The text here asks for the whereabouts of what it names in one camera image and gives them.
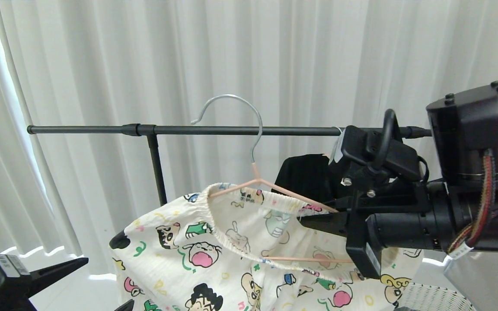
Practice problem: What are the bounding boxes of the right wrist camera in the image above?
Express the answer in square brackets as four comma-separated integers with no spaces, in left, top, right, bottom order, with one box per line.
[329,125,432,216]

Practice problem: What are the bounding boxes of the black garment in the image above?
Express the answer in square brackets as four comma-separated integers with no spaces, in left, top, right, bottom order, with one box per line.
[272,153,341,204]

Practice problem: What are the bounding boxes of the black clothes rack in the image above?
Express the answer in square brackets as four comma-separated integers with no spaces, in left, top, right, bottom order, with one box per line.
[27,124,433,206]

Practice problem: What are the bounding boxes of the pink clothes hanger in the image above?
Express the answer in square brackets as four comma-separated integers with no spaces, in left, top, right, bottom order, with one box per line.
[323,127,345,157]
[191,94,354,264]

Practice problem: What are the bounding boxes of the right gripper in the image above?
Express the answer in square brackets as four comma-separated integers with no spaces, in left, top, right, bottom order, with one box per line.
[299,197,455,279]

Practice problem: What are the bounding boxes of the white laundry basket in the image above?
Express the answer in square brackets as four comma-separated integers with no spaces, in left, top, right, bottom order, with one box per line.
[394,282,476,311]

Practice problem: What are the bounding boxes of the white curtain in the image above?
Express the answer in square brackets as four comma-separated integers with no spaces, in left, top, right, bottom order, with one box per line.
[0,0,498,277]

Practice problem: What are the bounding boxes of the cream printed garment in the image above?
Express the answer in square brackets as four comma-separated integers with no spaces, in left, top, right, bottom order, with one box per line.
[110,182,423,311]

